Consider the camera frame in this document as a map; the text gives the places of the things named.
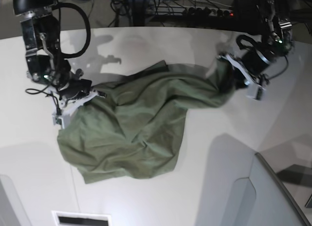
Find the green t-shirt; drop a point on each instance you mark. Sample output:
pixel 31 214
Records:
pixel 135 127

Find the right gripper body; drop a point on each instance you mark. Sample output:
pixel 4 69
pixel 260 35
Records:
pixel 73 95

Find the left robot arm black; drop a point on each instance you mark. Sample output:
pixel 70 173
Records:
pixel 276 41

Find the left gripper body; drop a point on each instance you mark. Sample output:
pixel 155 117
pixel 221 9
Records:
pixel 251 66

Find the black power strip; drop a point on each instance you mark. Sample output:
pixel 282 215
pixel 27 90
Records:
pixel 207 12

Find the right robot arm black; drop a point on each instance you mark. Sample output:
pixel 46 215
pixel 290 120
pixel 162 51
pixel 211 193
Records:
pixel 47 64

